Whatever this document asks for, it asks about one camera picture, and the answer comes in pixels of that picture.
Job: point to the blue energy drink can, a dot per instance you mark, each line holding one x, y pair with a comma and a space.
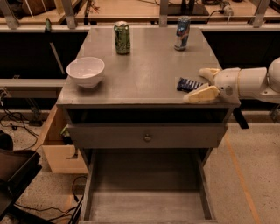
182, 33

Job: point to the light wooden box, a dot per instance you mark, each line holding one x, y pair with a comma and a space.
62, 157

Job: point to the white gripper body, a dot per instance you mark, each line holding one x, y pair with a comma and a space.
227, 81

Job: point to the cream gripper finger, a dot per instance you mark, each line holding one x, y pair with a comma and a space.
203, 93
209, 74

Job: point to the blue rxbar blueberry wrapper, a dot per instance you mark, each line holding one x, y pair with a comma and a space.
187, 85

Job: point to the grey wooden cabinet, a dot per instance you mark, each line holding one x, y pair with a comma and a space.
141, 87

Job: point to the black tray cart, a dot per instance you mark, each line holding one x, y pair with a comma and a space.
17, 169

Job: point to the white ceramic bowl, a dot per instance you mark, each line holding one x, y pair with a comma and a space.
86, 72

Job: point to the green handled tool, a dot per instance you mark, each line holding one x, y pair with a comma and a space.
48, 33

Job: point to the grey upper drawer with knob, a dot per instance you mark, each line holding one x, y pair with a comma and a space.
159, 136

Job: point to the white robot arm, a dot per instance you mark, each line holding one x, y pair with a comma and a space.
259, 83

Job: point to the grey open lower drawer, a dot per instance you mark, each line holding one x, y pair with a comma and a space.
146, 187

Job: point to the green soda can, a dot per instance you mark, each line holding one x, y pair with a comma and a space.
122, 37

